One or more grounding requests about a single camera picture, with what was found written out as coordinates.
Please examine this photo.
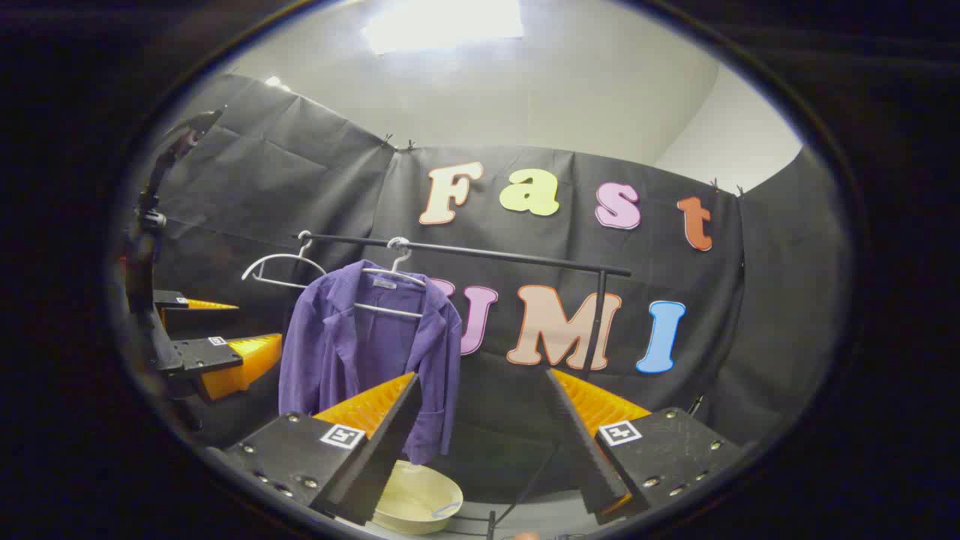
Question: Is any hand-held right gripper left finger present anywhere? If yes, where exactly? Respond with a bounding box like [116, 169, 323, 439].
[206, 371, 423, 526]

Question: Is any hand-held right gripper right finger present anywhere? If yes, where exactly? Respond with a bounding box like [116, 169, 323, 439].
[544, 367, 747, 527]

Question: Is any cream plastic laundry hamper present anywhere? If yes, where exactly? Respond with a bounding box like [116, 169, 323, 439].
[371, 460, 465, 536]

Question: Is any purple corduroy shirt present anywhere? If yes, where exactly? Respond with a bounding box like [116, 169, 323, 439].
[278, 259, 464, 466]

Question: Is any white hanger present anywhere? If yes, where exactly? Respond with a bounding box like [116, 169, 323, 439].
[241, 229, 329, 290]
[352, 236, 430, 320]

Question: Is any black clothes rack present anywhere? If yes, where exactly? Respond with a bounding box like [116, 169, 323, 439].
[293, 231, 633, 539]

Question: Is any black backdrop cloth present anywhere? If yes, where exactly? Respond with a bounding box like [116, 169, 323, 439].
[141, 72, 853, 505]

